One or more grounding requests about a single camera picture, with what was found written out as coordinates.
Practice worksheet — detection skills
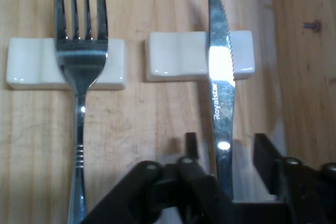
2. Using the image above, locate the light wooden tray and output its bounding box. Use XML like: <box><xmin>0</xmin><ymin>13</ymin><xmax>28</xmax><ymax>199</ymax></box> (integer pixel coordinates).
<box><xmin>0</xmin><ymin>0</ymin><xmax>336</xmax><ymax>224</ymax></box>

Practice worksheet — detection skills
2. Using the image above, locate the small metal screw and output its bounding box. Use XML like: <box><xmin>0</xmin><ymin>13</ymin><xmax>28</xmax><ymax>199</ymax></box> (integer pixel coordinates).
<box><xmin>301</xmin><ymin>20</ymin><xmax>322</xmax><ymax>33</ymax></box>

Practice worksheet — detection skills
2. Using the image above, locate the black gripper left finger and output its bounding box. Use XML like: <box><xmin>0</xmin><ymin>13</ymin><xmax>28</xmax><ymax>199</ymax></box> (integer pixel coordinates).
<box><xmin>80</xmin><ymin>132</ymin><xmax>237</xmax><ymax>224</ymax></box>

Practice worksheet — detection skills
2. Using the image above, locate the white ceramic cutlery rest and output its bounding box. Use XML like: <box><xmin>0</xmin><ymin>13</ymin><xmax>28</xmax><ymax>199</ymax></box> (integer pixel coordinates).
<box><xmin>6</xmin><ymin>37</ymin><xmax>128</xmax><ymax>90</ymax></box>
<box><xmin>144</xmin><ymin>30</ymin><xmax>256</xmax><ymax>83</ymax></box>

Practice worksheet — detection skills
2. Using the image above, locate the steel table fork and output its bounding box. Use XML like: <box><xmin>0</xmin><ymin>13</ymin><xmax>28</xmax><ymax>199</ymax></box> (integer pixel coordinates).
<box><xmin>53</xmin><ymin>0</ymin><xmax>109</xmax><ymax>224</ymax></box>

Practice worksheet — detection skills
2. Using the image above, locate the serrated steel table knife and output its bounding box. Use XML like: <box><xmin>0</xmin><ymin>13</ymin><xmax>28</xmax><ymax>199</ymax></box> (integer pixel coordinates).
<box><xmin>206</xmin><ymin>0</ymin><xmax>236</xmax><ymax>201</ymax></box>

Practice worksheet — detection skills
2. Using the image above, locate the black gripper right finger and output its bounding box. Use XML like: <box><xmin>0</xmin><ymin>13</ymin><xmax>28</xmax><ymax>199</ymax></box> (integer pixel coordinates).
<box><xmin>253</xmin><ymin>133</ymin><xmax>336</xmax><ymax>224</ymax></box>

